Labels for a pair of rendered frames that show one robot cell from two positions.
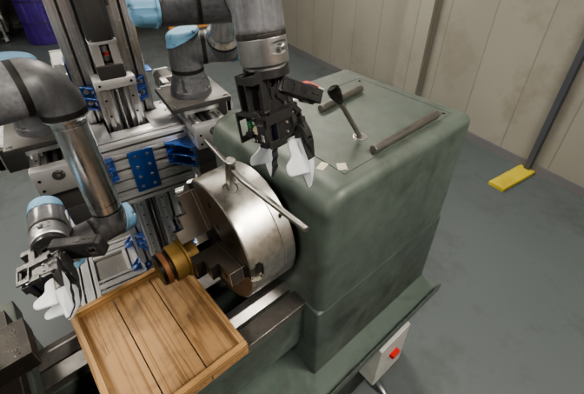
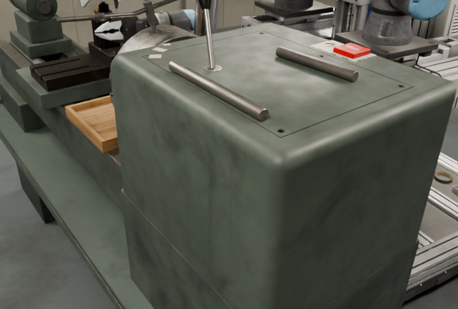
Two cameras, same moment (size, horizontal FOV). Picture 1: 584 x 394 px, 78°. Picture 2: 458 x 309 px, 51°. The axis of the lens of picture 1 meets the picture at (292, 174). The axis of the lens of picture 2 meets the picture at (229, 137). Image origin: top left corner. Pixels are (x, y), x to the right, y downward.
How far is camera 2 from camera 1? 1.42 m
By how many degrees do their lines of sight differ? 75
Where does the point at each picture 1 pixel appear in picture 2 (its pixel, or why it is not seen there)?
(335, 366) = (133, 295)
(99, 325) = not seen: hidden behind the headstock
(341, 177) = (136, 54)
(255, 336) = (115, 156)
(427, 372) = not seen: outside the picture
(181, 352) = (113, 123)
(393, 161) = (157, 80)
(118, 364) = not seen: hidden behind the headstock
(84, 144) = not seen: outside the picture
